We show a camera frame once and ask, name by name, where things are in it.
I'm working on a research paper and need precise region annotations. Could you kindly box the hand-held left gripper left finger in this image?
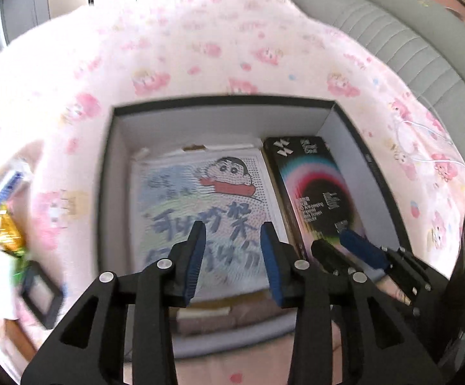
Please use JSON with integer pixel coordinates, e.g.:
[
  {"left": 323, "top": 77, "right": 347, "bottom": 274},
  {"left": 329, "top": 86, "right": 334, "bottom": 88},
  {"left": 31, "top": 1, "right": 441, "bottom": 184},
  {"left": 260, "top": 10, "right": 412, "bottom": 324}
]
[{"left": 21, "top": 220, "right": 208, "bottom": 385}]

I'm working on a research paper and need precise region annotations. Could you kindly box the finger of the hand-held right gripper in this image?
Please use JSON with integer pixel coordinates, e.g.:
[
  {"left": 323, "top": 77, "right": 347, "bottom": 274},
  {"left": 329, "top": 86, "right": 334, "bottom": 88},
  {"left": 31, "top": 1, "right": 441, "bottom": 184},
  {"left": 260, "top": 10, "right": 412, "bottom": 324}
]
[
  {"left": 311, "top": 239, "right": 358, "bottom": 276},
  {"left": 339, "top": 228, "right": 434, "bottom": 306}
]

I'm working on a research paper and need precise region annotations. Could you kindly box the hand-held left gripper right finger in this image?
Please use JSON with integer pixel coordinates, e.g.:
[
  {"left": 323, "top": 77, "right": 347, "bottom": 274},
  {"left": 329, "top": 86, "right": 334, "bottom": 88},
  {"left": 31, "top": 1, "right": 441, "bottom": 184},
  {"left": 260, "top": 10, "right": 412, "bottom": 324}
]
[{"left": 260, "top": 221, "right": 445, "bottom": 385}]

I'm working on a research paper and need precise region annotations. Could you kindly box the clear case with cartoon print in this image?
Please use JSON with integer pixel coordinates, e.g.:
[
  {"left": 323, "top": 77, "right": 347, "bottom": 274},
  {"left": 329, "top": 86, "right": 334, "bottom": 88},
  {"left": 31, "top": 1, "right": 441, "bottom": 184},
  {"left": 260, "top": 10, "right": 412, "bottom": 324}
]
[{"left": 130, "top": 148, "right": 294, "bottom": 302}]

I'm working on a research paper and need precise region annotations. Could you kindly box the black box with rainbow print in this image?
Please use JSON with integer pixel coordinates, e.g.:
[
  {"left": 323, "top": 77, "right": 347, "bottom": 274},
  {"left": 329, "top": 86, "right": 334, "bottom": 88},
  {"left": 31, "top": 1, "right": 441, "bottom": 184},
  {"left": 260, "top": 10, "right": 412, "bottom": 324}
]
[{"left": 263, "top": 135, "right": 368, "bottom": 259}]

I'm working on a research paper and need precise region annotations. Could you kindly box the black shoebox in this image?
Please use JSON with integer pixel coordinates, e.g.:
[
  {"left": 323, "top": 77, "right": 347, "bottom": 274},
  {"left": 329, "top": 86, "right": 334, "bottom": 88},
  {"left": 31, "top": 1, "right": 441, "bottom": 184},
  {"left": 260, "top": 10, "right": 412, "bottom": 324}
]
[{"left": 96, "top": 95, "right": 418, "bottom": 359}]

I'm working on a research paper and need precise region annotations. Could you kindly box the yellow snack packet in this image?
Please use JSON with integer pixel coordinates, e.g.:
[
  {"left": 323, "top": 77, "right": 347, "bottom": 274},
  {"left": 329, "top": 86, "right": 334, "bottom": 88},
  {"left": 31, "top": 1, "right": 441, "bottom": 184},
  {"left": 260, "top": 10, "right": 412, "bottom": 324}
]
[{"left": 0, "top": 204, "right": 28, "bottom": 254}]

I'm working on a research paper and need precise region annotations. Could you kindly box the white wet wipes pack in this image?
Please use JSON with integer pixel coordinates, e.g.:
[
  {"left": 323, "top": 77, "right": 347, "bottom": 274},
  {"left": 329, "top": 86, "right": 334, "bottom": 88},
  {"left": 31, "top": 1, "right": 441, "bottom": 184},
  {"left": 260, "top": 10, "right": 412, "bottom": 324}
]
[{"left": 0, "top": 167, "right": 29, "bottom": 218}]

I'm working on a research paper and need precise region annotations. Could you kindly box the pink printed blanket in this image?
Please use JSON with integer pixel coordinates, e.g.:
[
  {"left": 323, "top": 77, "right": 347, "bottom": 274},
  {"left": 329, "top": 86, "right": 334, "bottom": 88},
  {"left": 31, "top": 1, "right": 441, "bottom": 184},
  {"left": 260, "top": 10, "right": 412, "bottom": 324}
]
[{"left": 0, "top": 0, "right": 465, "bottom": 385}]

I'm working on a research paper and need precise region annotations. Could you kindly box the grey padded headboard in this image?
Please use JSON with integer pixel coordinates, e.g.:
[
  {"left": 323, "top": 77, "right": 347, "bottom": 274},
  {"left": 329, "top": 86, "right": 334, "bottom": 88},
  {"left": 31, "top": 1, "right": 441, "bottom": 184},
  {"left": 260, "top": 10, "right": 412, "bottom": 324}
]
[{"left": 288, "top": 0, "right": 465, "bottom": 129}]

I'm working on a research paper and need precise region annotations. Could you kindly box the white cable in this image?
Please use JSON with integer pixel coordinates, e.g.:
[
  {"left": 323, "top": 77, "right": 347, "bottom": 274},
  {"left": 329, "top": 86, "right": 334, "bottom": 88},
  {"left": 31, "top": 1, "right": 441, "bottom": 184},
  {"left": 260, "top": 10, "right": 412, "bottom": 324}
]
[{"left": 392, "top": 108, "right": 465, "bottom": 179}]

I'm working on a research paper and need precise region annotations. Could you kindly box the black square frame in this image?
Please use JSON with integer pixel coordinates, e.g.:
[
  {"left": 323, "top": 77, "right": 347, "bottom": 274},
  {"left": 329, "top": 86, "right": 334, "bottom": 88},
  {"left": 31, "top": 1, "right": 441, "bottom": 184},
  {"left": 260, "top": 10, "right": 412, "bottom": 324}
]
[{"left": 19, "top": 260, "right": 65, "bottom": 330}]

